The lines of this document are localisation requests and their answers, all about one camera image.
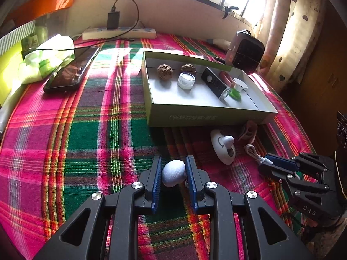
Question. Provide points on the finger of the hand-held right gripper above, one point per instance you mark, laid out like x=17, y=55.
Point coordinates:
x=273, y=174
x=283, y=163

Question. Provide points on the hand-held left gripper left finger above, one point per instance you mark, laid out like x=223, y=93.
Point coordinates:
x=156, y=185

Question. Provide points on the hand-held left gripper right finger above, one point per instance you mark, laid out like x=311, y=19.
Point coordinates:
x=191, y=185

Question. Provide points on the white mushroom-shaped toy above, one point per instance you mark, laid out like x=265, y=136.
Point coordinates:
x=173, y=174

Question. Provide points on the shallow cardboard box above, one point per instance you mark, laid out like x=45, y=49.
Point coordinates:
x=189, y=100

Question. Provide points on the white green suction cup holder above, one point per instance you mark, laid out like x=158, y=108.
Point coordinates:
x=238, y=88

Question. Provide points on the small white cream jar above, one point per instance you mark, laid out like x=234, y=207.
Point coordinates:
x=186, y=80

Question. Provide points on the brown wrinkled walnut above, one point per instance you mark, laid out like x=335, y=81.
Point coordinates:
x=164, y=72
x=188, y=68

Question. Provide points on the speckled beige cloth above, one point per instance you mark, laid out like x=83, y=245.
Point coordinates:
x=329, y=234

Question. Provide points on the white oval smiley gadget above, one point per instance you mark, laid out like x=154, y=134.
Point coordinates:
x=223, y=146

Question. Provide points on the plaid tablecloth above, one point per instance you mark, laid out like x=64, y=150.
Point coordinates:
x=81, y=146

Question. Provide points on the black flashlight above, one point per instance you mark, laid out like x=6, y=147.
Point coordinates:
x=215, y=85

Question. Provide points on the wooden cabinet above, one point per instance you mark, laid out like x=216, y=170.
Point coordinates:
x=325, y=67

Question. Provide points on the black pink desk heater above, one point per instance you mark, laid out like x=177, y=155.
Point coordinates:
x=246, y=51

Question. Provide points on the heart print curtain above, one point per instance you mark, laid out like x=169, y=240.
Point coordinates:
x=292, y=29

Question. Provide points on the white tube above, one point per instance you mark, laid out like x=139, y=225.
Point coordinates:
x=217, y=42

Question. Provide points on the black smartphone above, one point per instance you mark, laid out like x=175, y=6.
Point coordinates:
x=70, y=71

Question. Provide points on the white power strip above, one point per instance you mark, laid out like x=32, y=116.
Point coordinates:
x=119, y=33

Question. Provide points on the black clip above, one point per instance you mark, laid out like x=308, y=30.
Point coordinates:
x=229, y=9

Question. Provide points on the white plastic sheet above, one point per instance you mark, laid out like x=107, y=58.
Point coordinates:
x=5, y=119

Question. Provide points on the white green plastic bag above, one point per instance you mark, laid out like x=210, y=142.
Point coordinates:
x=46, y=59

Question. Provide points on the black power adapter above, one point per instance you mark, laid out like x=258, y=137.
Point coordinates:
x=113, y=20

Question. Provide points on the green printed packet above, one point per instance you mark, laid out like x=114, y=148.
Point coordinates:
x=29, y=44

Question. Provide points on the yellow-green striped box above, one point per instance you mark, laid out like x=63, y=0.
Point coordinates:
x=8, y=67

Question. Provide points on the orange container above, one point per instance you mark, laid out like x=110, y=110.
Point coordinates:
x=40, y=5

